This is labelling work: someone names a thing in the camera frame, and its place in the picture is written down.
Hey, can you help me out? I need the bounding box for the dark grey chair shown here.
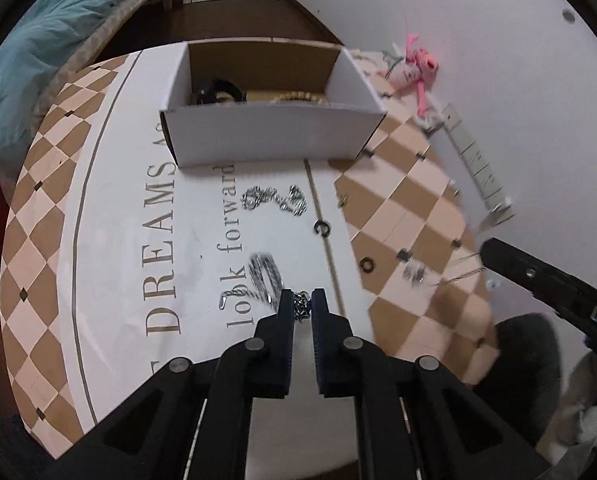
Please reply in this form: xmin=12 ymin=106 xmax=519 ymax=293
xmin=471 ymin=312 xmax=563 ymax=448

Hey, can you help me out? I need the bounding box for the small silver jewelry piece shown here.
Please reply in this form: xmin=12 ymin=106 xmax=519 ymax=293
xmin=403 ymin=261 xmax=428 ymax=287

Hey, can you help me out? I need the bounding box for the wooden bead bracelet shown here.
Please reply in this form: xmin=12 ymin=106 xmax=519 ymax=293
xmin=271 ymin=91 xmax=329 ymax=106

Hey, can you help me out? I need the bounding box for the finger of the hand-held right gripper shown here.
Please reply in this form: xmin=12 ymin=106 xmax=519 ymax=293
xmin=479 ymin=237 xmax=587 ymax=328

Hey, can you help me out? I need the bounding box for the white power strip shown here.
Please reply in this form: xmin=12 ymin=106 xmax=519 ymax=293
xmin=441 ymin=104 xmax=515 ymax=226

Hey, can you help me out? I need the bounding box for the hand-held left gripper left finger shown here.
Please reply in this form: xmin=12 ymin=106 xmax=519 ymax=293
xmin=38 ymin=289 xmax=296 ymax=480

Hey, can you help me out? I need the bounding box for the white cardboard box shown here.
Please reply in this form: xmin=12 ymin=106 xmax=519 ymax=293
xmin=158 ymin=41 xmax=388 ymax=168

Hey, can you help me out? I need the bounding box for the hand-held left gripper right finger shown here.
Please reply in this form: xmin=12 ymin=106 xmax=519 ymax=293
xmin=311 ymin=288 xmax=552 ymax=480

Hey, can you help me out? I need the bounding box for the thick silver chain necklace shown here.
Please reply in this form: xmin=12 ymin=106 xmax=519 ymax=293
xmin=220 ymin=252 xmax=312 ymax=322

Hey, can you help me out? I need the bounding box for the teal blanket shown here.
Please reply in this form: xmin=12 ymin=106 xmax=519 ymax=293
xmin=0 ymin=0 xmax=179 ymax=158

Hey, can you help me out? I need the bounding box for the tangled silver chain necklace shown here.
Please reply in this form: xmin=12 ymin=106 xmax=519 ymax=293
xmin=243 ymin=184 xmax=308 ymax=217

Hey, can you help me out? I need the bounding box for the black bracelet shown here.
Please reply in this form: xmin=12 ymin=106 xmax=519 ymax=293
xmin=194 ymin=78 xmax=245 ymax=106

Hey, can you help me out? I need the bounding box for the light grey cloth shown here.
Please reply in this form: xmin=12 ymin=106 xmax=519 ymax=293
xmin=536 ymin=350 xmax=597 ymax=468

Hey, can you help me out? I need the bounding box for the pink plush toy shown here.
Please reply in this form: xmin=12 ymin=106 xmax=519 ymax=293
xmin=383 ymin=34 xmax=442 ymax=117

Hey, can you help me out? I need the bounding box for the thin silver chain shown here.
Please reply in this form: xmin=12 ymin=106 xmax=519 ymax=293
xmin=435 ymin=254 xmax=488 ymax=288

